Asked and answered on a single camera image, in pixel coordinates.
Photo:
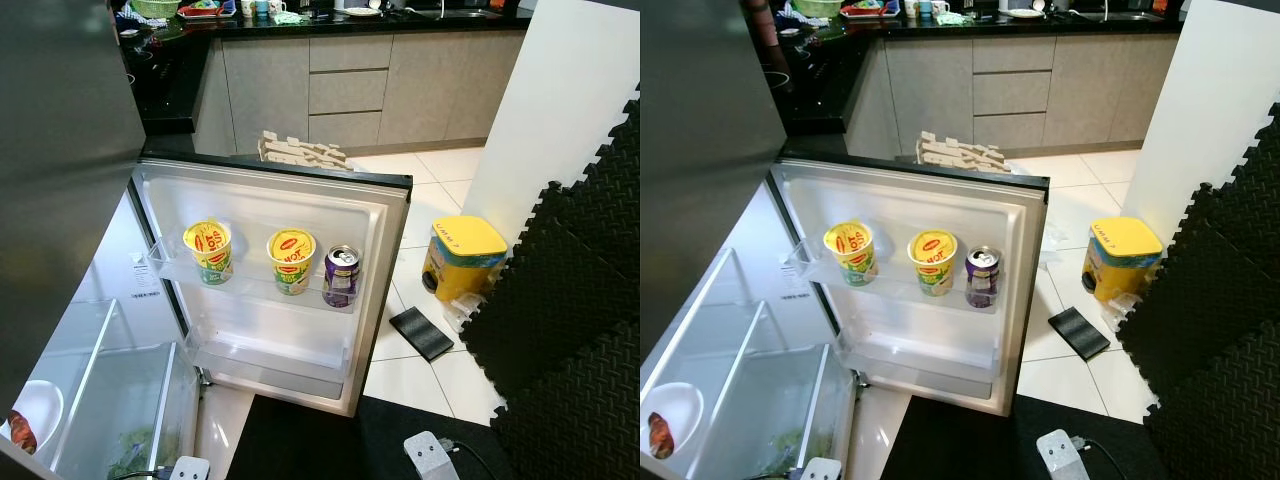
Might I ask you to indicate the yellow Maggi noodle cup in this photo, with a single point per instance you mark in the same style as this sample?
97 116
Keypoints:
208 255
849 257
932 264
292 262

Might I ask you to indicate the fridge door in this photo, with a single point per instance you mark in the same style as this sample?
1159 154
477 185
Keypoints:
920 340
270 340

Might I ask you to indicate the dark grey two-door fridge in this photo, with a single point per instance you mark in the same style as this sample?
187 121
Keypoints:
60 150
700 150

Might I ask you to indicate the black interlocking foam mat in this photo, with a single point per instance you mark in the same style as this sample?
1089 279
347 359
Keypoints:
1220 300
570 300

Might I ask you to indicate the small white bowl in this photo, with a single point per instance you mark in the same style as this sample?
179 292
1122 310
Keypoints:
45 400
688 402

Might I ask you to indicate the yellow tin blue band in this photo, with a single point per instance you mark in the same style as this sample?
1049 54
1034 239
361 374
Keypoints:
465 260
1122 262

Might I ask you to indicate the reddish brown sweet potato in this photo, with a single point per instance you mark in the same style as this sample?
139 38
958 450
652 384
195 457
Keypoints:
22 432
662 436

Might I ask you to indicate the small black foam pad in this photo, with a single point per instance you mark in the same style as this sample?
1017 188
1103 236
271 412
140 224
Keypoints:
1079 334
422 334

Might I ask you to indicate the person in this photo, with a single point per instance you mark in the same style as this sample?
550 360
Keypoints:
765 22

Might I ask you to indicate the green leafy vegetables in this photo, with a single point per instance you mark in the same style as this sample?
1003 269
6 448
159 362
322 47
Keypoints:
802 455
140 455

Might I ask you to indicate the grey kitchen cabinet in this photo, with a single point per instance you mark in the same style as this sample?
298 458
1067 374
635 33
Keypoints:
400 90
1060 90

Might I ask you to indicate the green basket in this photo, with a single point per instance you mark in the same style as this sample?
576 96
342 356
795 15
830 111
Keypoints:
815 8
155 8

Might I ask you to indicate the purple drink can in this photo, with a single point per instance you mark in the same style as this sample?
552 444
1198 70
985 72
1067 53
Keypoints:
341 280
983 280

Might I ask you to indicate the red tray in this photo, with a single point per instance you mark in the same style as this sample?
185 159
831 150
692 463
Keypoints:
868 13
205 13

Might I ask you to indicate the black foam floor mat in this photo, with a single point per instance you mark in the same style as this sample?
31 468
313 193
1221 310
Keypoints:
990 440
340 440

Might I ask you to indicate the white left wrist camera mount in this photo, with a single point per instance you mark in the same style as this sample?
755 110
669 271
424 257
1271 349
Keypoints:
190 470
821 470

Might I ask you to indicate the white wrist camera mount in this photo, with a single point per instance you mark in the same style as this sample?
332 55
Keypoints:
821 470
190 470
1062 458
430 460

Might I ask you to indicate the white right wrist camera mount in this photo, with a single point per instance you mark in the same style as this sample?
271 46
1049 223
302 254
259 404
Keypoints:
430 460
1062 458

